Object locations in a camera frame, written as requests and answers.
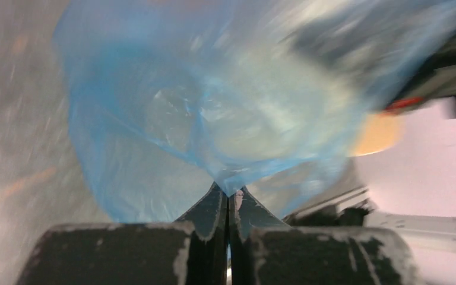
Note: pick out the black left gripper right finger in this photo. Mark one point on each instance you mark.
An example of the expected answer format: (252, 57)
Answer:
(330, 246)

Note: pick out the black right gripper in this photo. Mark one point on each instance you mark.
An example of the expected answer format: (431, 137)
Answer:
(378, 60)

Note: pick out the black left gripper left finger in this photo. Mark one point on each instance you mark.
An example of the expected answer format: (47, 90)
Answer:
(190, 250)

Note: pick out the beige plastic trash bin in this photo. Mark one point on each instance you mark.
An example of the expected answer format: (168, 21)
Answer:
(380, 132)

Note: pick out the blue plastic trash bag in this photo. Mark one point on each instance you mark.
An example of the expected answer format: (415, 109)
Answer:
(167, 97)

